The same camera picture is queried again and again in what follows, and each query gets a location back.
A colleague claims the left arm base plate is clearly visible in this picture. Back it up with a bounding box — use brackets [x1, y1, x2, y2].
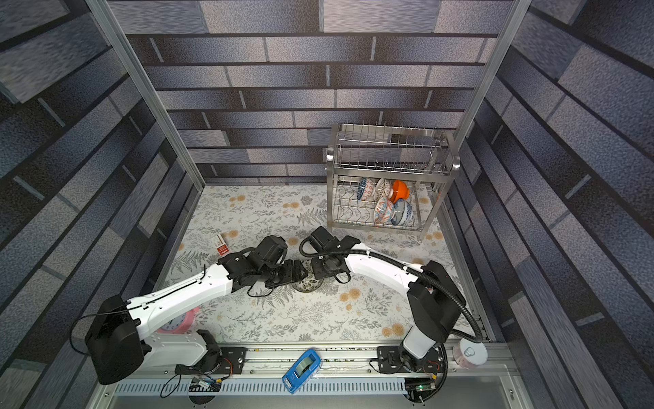
[175, 347, 247, 377]

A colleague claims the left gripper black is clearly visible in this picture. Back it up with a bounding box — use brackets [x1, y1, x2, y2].
[261, 258, 313, 287]

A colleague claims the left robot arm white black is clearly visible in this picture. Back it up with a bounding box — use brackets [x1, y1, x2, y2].
[84, 236, 308, 385]

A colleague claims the steel two-tier dish rack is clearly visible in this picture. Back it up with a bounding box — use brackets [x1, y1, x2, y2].
[325, 124, 462, 238]

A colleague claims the blue floral rim bowl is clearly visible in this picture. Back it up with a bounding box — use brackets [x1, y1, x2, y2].
[391, 199, 413, 226]

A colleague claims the orange bowl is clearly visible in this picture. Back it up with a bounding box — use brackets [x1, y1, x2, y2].
[390, 180, 410, 203]

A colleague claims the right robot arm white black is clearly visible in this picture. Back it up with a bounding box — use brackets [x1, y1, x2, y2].
[298, 227, 481, 373]

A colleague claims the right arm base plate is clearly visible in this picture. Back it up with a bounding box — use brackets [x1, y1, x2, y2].
[369, 346, 447, 375]

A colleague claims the black white floral bowl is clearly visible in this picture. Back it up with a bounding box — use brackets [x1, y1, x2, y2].
[291, 260, 324, 293]

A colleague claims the small red white box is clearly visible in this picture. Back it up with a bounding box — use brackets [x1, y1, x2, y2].
[213, 233, 230, 257]

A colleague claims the blue handheld meter device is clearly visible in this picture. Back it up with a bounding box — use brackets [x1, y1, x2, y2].
[282, 349, 322, 394]

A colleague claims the white lattice pattern bowl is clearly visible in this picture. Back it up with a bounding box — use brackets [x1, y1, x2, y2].
[374, 178, 393, 200]

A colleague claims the floral table mat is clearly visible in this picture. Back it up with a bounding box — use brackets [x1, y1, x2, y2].
[137, 183, 492, 344]

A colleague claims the blue dotted pattern bowl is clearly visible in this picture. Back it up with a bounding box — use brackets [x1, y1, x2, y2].
[357, 177, 376, 201]

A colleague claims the aluminium rail frame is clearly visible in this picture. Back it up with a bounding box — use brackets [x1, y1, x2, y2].
[87, 342, 533, 408]

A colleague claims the red blue floral bowl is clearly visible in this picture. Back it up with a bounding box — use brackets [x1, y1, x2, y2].
[373, 196, 395, 225]

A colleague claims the pink alarm clock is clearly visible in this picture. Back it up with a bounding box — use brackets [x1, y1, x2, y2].
[158, 307, 200, 334]

